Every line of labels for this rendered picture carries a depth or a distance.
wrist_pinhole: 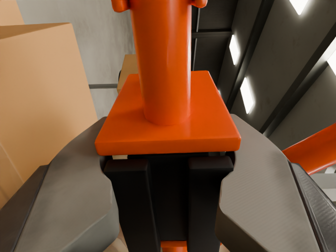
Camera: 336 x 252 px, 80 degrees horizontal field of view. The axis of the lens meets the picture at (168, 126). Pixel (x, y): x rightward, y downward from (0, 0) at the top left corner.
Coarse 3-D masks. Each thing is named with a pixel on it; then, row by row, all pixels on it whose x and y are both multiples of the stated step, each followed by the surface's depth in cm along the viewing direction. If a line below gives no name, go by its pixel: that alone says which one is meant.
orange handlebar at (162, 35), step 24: (120, 0) 6; (144, 0) 6; (168, 0) 6; (192, 0) 7; (144, 24) 7; (168, 24) 7; (144, 48) 7; (168, 48) 7; (144, 72) 8; (168, 72) 7; (144, 96) 8; (168, 96) 8; (168, 120) 9
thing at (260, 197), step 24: (240, 120) 11; (240, 144) 9; (264, 144) 9; (240, 168) 8; (264, 168) 8; (288, 168) 8; (240, 192) 7; (264, 192) 7; (288, 192) 7; (216, 216) 7; (240, 216) 6; (264, 216) 6; (288, 216) 6; (240, 240) 6; (264, 240) 6; (288, 240) 6; (312, 240) 5
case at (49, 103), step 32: (0, 32) 19; (32, 32) 19; (64, 32) 25; (0, 64) 16; (32, 64) 19; (64, 64) 25; (0, 96) 15; (32, 96) 19; (64, 96) 25; (0, 128) 15; (32, 128) 19; (64, 128) 24; (0, 160) 15; (32, 160) 19; (0, 192) 15
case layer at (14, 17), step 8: (0, 0) 70; (8, 0) 74; (0, 8) 70; (8, 8) 74; (16, 8) 78; (0, 16) 70; (8, 16) 74; (16, 16) 77; (0, 24) 70; (8, 24) 74; (16, 24) 77
